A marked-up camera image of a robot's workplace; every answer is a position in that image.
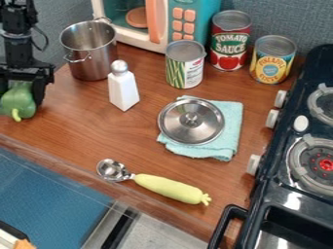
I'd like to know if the silver pot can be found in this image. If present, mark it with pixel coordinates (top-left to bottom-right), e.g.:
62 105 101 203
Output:
58 17 120 82

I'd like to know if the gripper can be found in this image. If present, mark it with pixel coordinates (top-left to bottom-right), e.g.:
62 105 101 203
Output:
0 62 57 107

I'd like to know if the silver pot lid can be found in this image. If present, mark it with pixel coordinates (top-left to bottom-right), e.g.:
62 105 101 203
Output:
156 97 227 146

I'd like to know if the pineapple can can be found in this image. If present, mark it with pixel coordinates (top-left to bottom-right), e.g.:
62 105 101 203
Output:
248 34 300 86

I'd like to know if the light blue cloth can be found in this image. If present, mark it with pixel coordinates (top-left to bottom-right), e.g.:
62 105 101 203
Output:
156 94 245 162

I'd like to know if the toy microwave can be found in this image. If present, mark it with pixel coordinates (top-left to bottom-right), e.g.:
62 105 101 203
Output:
90 0 224 54

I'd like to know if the yellow handled ice cream scoop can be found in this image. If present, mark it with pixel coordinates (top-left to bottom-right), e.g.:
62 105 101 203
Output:
94 158 214 207

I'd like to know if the white salt shaker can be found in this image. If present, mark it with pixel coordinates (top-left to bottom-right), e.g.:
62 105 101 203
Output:
106 58 142 113

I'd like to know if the green toy pepper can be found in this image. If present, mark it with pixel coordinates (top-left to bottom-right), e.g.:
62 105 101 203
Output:
0 81 38 124

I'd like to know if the toy stove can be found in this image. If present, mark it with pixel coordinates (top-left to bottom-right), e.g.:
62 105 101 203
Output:
206 43 333 249

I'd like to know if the green bean can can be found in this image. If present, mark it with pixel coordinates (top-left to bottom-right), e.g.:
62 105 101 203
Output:
164 39 208 90

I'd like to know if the tomato sauce can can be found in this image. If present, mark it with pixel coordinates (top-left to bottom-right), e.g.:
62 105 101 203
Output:
207 9 254 72

